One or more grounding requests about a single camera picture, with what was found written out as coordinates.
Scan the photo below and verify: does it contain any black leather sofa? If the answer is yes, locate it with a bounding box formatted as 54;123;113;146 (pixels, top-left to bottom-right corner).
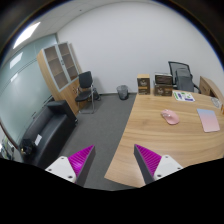
20;100;77;169

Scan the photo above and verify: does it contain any wooden office desk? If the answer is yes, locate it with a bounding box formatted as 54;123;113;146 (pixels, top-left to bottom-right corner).
105;93;224;187

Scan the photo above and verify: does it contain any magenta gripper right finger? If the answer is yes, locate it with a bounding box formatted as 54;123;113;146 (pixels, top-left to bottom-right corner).
134;144;182;184

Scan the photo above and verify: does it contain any wooden glass door cabinet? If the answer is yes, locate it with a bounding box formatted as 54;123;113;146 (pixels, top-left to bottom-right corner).
37;42;80;114

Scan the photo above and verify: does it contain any black mesh office chair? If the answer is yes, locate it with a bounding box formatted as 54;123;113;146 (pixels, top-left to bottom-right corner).
168;61;201;92

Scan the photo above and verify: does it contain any pink computer mouse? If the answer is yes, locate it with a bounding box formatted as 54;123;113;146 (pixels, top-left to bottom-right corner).
161;109;179;125

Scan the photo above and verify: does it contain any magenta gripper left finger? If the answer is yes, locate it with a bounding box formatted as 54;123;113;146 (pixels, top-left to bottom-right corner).
46;145;96;186

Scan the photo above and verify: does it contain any upper brown cardboard box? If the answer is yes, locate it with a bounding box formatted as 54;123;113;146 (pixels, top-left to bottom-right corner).
155;74;173;85

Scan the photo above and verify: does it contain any small brown cardboard box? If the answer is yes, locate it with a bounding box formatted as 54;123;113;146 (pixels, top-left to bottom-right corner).
137;74;150;94

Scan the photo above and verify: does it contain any grey mesh waste bin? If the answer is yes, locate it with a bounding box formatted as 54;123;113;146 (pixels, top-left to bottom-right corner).
116;85;128;100

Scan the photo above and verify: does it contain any black visitor chair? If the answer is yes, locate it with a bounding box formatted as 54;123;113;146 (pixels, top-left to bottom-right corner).
75;71;94;104

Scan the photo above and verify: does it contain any lower brown cardboard box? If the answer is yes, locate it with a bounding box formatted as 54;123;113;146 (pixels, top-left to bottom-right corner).
154;84;173;96

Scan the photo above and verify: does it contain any white green paper sheet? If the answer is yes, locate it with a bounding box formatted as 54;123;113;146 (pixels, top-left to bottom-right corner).
173;91;195;102

